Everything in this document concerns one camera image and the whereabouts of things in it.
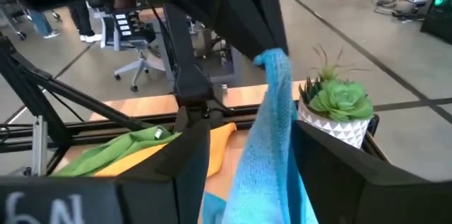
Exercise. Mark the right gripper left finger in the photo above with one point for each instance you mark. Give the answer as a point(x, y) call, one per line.
point(88, 199)

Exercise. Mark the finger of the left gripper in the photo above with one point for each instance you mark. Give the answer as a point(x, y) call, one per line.
point(268, 12)
point(236, 12)

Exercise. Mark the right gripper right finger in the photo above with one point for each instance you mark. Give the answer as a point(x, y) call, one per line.
point(370, 195)

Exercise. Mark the light blue microfiber towel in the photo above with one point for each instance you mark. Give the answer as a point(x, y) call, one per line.
point(268, 153)

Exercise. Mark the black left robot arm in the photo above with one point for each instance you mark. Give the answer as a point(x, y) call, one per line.
point(187, 61)

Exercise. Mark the green microfiber towel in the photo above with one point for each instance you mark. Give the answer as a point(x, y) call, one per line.
point(116, 150)

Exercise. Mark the orange microfiber towel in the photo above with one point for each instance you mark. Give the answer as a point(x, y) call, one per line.
point(222, 142)

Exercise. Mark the white-base office chair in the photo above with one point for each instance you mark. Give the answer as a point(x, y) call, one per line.
point(130, 29)

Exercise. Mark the succulent in white pot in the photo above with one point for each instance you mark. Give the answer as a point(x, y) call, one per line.
point(339, 102)

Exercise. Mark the black machine with green light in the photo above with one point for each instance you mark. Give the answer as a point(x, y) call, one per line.
point(438, 22)

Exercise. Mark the silver aluminium bracket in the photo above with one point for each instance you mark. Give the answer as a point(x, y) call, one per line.
point(39, 146)

